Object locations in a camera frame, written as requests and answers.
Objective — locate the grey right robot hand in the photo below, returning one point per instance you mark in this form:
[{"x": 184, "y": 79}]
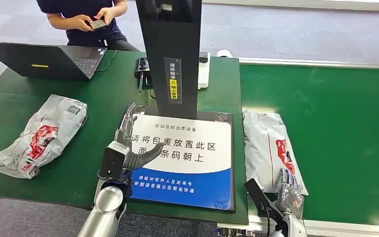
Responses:
[{"x": 289, "y": 196}]

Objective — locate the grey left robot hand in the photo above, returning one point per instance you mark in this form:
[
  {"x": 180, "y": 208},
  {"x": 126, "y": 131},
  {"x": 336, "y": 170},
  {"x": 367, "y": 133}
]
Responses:
[{"x": 142, "y": 158}]

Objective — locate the person's right hand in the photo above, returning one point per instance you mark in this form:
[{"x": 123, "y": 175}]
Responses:
[{"x": 80, "y": 23}]

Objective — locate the person's left hand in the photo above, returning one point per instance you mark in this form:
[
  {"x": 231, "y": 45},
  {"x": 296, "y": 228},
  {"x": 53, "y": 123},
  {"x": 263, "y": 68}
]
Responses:
[{"x": 106, "y": 13}]

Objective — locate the black smartphone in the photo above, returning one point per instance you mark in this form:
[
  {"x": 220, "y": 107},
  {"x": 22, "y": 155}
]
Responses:
[{"x": 98, "y": 25}]

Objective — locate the smooth white courier package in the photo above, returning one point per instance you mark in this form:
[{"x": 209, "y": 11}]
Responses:
[{"x": 264, "y": 150}]

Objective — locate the green conveyor belt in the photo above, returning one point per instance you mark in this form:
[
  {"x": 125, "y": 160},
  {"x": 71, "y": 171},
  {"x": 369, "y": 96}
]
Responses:
[{"x": 340, "y": 137}]

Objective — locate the crumpled white courier package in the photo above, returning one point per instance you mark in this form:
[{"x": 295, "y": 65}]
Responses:
[{"x": 42, "y": 137}]

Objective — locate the person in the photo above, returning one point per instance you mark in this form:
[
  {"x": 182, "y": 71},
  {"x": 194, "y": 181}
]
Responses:
[{"x": 85, "y": 8}]

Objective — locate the white and blue instruction mat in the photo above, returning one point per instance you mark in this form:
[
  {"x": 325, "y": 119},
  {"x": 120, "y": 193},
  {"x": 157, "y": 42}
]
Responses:
[{"x": 189, "y": 163}]

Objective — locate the black laptop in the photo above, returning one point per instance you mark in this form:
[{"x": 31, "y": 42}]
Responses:
[{"x": 39, "y": 62}]

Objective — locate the black handheld controller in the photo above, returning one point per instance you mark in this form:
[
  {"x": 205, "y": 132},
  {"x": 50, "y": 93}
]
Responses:
[{"x": 142, "y": 67}]

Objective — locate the black ruler label yellow patch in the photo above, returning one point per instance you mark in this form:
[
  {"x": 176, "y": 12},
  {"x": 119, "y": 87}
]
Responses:
[{"x": 173, "y": 81}]

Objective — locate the white power strip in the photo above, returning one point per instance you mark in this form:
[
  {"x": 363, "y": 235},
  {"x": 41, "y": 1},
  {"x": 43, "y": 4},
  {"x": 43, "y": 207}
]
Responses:
[{"x": 204, "y": 75}]

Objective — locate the black power adapter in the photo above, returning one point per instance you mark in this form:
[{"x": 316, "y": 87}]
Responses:
[{"x": 203, "y": 57}]

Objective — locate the white round object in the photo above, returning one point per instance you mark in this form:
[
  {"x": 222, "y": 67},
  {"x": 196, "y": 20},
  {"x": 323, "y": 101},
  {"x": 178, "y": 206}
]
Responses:
[{"x": 224, "y": 53}]

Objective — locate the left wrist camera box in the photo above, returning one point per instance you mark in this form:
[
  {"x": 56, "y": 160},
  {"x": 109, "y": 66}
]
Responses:
[{"x": 114, "y": 160}]

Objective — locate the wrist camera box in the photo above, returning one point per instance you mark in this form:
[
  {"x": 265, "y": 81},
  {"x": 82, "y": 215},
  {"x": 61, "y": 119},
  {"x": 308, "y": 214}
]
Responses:
[
  {"x": 114, "y": 160},
  {"x": 258, "y": 194}
]

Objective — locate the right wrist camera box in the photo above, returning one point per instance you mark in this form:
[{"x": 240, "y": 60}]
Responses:
[{"x": 258, "y": 194}]

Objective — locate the silver conveyor side rail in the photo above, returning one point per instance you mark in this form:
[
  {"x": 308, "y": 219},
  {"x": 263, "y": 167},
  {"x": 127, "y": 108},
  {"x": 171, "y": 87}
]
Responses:
[
  {"x": 317, "y": 63},
  {"x": 340, "y": 229}
]

